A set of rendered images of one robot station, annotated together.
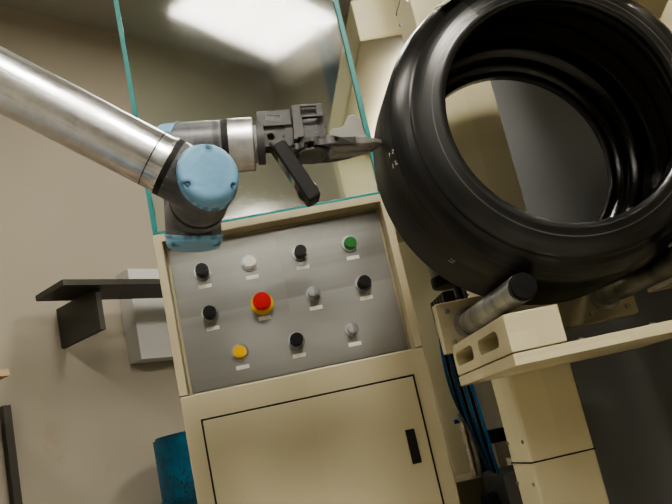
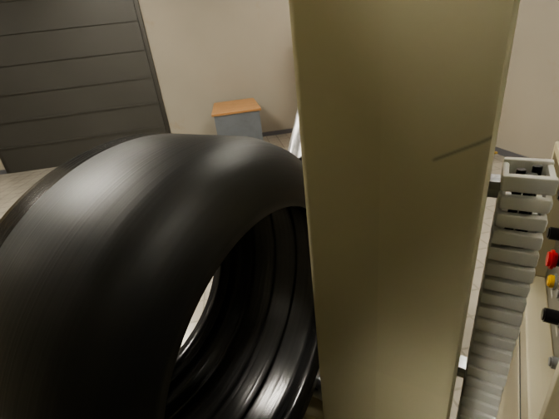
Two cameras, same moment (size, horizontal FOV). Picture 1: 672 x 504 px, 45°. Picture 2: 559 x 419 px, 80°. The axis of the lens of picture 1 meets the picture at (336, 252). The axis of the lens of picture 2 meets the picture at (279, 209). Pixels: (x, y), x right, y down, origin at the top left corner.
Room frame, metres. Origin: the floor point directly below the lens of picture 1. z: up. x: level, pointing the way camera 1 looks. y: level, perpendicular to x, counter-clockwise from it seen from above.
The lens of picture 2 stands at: (1.76, -0.60, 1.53)
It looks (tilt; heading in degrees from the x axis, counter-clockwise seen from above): 25 degrees down; 132
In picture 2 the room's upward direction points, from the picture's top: 7 degrees counter-clockwise
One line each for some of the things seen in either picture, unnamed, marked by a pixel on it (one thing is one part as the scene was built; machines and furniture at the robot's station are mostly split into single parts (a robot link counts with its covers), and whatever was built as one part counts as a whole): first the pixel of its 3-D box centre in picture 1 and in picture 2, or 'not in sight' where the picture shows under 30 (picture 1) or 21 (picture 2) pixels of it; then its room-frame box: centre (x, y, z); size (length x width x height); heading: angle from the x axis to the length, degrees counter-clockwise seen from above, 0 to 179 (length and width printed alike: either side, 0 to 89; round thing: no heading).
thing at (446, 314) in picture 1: (536, 309); not in sight; (1.58, -0.36, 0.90); 0.40 x 0.03 x 0.10; 97
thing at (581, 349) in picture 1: (584, 348); not in sight; (1.41, -0.38, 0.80); 0.37 x 0.36 x 0.02; 97
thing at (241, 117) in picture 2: not in sight; (239, 129); (-2.57, 3.36, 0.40); 1.44 x 0.74 x 0.79; 138
